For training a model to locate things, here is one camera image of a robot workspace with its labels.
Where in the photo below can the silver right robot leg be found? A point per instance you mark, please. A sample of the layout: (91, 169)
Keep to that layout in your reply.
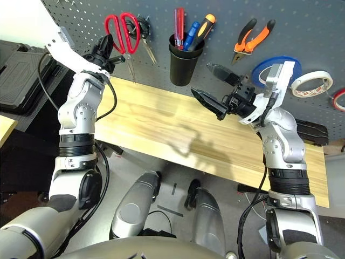
(207, 221)

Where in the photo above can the light grey machine housing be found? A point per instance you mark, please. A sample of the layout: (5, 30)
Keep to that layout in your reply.
(335, 183)

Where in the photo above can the orange black long-nose pliers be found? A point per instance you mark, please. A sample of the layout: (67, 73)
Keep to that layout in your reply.
(244, 46)

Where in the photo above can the white sneaker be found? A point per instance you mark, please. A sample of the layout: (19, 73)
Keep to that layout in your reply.
(231, 255)

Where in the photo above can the white tape roll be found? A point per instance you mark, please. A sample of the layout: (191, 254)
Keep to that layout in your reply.
(312, 74)

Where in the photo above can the silver robot leg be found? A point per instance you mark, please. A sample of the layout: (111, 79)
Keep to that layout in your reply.
(134, 205)
(207, 221)

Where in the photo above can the grey robot torso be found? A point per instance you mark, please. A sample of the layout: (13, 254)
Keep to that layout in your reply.
(134, 248)

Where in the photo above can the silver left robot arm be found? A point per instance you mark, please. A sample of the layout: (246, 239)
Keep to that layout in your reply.
(81, 108)

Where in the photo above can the black table foot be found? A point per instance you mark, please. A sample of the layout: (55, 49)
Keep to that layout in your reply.
(113, 149)
(250, 189)

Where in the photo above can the black flat tool case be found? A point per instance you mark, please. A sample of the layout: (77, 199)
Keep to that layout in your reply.
(315, 132)

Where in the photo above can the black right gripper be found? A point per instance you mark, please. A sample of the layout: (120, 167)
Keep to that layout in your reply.
(242, 99)

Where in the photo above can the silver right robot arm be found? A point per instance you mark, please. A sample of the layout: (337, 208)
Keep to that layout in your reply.
(280, 143)

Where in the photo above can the silver left robot leg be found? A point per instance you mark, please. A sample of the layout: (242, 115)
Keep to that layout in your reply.
(134, 205)

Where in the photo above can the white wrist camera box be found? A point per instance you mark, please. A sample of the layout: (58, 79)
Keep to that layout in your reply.
(283, 78)
(67, 54)

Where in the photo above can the blue tape roll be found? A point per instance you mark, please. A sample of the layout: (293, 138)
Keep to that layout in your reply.
(255, 75)

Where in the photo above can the grey metal pegboard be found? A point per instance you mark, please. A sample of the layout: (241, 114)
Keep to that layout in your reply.
(221, 32)

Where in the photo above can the grey square floor pad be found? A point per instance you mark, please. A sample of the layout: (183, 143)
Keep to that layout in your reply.
(262, 231)

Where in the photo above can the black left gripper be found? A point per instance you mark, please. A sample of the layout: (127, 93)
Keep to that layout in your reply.
(101, 63)

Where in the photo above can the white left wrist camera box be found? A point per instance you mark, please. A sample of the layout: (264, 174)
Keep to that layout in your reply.
(67, 54)

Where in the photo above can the black plastic tool cup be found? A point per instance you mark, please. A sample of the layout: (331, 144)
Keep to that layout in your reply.
(183, 70)

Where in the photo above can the red tape roll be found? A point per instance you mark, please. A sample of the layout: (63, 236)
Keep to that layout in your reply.
(334, 101)

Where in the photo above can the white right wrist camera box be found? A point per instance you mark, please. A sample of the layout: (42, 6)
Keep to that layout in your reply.
(283, 78)

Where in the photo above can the large black ribbed case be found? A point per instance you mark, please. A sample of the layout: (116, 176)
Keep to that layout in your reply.
(19, 75)

